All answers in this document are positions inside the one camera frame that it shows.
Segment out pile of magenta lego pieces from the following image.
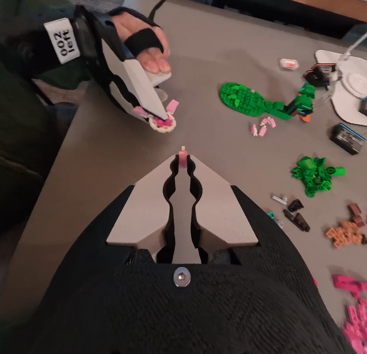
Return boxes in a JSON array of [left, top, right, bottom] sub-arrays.
[[331, 274, 367, 354]]

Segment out pink tan lego flower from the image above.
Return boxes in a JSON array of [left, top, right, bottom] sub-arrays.
[[133, 100, 179, 134]]

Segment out white round stand base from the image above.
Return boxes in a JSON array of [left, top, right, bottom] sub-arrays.
[[315, 50, 367, 126]]

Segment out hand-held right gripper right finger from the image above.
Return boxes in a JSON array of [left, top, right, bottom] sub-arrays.
[[187, 154, 259, 264]]

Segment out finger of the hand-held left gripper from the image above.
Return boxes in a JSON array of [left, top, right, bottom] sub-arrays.
[[102, 40, 170, 121], [109, 80, 151, 122]]

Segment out small white red-print packet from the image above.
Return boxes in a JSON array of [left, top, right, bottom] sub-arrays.
[[280, 58, 300, 71]]

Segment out green lego plant base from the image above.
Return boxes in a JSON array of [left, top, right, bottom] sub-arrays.
[[220, 82, 316, 122]]

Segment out wooden bench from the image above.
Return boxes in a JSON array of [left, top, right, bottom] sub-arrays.
[[252, 0, 367, 23]]

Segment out pile of green lego pieces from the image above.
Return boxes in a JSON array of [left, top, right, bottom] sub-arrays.
[[290, 156, 346, 198]]

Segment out person's left hand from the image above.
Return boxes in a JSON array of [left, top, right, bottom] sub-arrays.
[[113, 14, 171, 74]]

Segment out black red-edged device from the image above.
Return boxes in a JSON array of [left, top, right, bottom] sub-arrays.
[[303, 63, 339, 87]]

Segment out translucent cable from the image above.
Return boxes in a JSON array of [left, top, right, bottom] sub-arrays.
[[321, 34, 367, 102]]

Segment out brown lego pieces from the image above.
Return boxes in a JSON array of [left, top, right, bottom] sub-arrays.
[[348, 204, 367, 227]]

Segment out person's dark green clothing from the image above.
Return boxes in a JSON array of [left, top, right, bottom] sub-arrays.
[[0, 0, 89, 237]]

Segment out pile of orange lego pieces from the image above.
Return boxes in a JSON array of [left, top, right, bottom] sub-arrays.
[[325, 220, 365, 249]]

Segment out dark brown lego slope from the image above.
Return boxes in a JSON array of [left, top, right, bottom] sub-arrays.
[[294, 213, 311, 232]]

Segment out black blue-striped battery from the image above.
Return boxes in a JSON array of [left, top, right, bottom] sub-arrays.
[[329, 123, 366, 155]]

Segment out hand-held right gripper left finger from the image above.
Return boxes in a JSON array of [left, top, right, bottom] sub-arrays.
[[106, 154, 177, 264]]

